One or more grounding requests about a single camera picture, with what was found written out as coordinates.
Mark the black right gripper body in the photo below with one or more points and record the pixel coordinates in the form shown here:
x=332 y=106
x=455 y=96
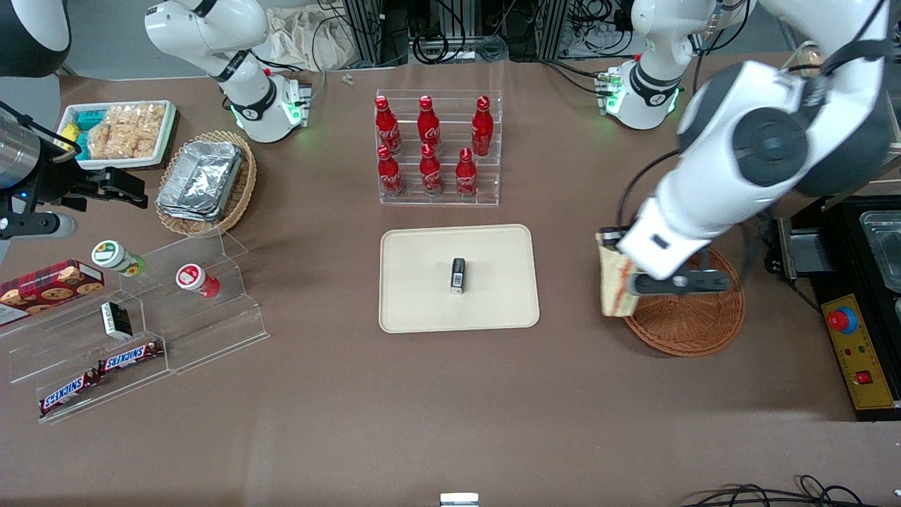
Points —
x=51 y=177

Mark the sandwich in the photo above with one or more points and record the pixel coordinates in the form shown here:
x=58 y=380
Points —
x=614 y=285

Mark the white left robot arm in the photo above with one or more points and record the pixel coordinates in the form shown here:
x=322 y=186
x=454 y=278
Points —
x=767 y=141

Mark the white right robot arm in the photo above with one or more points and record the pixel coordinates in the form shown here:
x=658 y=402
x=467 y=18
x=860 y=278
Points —
x=211 y=28

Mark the white rectangular snack tray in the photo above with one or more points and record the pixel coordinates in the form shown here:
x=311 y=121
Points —
x=112 y=163

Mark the brown round wicker basket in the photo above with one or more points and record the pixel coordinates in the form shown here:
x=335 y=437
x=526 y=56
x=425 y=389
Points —
x=690 y=324

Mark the aluminium foil tray stack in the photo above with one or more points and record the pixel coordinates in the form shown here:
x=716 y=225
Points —
x=200 y=176

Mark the light wicker basket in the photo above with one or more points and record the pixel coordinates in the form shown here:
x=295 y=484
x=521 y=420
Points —
x=244 y=190

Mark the beige plastic tray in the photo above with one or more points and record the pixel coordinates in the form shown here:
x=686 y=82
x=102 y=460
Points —
x=422 y=296

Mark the rice cracker bag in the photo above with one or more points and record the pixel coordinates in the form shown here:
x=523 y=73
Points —
x=127 y=130

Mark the yellow snack packet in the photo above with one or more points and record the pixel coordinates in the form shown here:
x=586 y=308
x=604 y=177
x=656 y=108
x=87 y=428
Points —
x=69 y=132

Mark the green sunflower yogurt cup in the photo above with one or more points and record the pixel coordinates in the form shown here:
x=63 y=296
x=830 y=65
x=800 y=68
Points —
x=109 y=255

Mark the teal snack packet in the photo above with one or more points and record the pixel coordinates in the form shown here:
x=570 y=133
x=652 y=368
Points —
x=88 y=118

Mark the red strawberry yogurt cup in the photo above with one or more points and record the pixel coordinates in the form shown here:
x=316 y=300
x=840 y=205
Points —
x=193 y=278

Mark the red tartan cookie box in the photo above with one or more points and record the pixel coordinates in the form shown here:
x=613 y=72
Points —
x=49 y=289

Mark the small black box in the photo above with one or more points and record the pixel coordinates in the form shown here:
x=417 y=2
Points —
x=458 y=271
x=116 y=320

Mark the clear acrylic stepped shelf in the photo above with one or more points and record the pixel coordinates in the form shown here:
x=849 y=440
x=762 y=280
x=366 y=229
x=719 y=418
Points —
x=211 y=331

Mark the red cola bottle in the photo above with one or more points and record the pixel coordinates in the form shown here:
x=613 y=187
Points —
x=390 y=176
x=431 y=172
x=466 y=176
x=386 y=127
x=428 y=125
x=483 y=127

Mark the Snickers chocolate bar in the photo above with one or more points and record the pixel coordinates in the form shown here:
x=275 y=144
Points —
x=130 y=357
x=69 y=393

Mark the black appliance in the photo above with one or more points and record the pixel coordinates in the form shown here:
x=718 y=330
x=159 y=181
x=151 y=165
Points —
x=834 y=246

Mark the clear acrylic bottle rack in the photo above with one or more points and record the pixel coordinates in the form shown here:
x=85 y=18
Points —
x=450 y=197

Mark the red emergency stop button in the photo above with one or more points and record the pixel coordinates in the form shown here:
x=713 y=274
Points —
x=842 y=320

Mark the yellow control box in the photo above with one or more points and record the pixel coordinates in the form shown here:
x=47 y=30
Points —
x=862 y=359

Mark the metal pan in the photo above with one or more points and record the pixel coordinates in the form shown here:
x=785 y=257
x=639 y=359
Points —
x=885 y=246

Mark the white cloth bag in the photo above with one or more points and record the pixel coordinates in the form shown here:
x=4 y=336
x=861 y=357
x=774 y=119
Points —
x=303 y=39

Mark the white device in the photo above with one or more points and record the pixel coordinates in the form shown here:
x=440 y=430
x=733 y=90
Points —
x=459 y=501

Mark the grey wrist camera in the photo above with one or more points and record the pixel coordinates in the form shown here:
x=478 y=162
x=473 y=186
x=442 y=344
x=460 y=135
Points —
x=42 y=225

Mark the aluminium equipment frame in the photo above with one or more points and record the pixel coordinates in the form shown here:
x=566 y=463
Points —
x=366 y=28

